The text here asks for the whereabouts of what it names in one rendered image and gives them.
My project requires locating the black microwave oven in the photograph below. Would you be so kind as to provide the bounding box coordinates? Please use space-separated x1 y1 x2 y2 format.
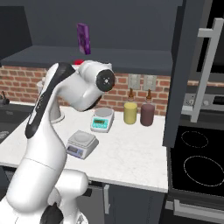
195 0 224 74

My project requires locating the yellow canister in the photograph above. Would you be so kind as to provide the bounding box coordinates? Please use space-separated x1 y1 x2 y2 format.
122 101 138 126

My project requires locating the grey cabinet door handle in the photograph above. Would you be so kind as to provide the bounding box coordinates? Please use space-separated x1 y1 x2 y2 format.
180 17 224 123

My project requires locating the grey stove control panel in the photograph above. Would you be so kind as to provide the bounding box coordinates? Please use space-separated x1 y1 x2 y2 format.
183 92 224 113

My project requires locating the grey base cabinet handle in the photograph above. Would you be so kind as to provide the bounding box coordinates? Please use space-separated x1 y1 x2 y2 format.
103 184 111 215

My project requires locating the purple box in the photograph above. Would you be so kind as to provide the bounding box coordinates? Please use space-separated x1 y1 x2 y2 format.
76 23 92 55

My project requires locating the dark grey wall cabinet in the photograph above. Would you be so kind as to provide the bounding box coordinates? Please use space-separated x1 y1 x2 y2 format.
0 0 185 77

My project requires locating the dark grey open cabinet door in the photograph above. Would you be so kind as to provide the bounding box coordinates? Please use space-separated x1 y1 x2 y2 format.
162 0 206 149

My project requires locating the maroon canister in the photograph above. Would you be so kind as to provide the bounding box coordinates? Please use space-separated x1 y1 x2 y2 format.
139 103 156 127

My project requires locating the dark sink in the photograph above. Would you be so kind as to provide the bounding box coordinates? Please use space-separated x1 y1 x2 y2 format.
0 104 35 144

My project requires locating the dark tap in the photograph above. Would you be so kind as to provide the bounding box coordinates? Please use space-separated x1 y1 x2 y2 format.
0 90 11 106

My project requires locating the brown bottle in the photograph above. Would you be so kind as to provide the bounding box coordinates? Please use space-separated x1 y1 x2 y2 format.
128 87 136 104
145 88 153 106

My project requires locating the dark grey base cabinet door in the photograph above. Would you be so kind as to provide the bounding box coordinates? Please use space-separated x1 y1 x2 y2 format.
102 183 166 224

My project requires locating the teal digital scale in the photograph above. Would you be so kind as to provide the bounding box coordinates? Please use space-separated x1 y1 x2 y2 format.
89 107 116 134

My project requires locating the black hob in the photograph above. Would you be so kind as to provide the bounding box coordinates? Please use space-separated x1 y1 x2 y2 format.
170 124 224 200

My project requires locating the grey digital scale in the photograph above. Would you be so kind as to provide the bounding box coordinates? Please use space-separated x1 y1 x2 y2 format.
65 129 100 160

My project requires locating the grey oven door handle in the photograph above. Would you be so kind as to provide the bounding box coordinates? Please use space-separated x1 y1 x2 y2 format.
173 199 224 224

